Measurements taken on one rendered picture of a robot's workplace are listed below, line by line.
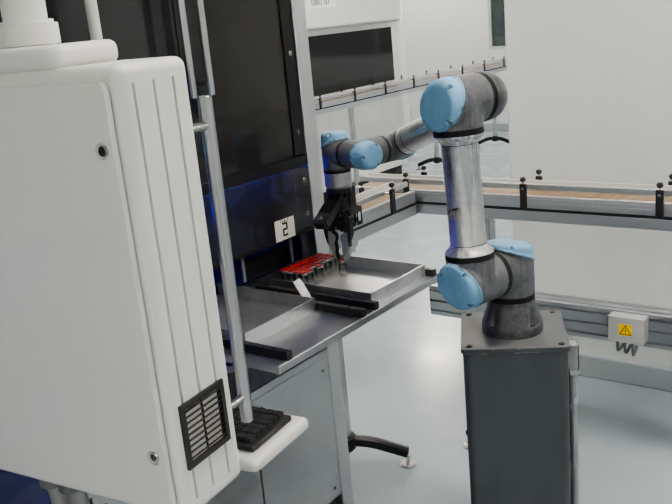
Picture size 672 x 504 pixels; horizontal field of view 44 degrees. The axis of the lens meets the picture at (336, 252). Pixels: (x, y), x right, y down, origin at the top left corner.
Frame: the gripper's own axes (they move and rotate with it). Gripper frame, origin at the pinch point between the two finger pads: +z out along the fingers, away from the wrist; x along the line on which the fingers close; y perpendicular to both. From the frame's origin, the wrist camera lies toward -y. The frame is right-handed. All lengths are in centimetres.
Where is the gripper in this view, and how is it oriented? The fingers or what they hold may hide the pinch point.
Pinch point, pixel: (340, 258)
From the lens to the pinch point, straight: 235.3
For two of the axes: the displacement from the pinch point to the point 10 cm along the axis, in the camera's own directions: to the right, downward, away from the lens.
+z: 0.9, 9.6, 2.7
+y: 6.0, -2.7, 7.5
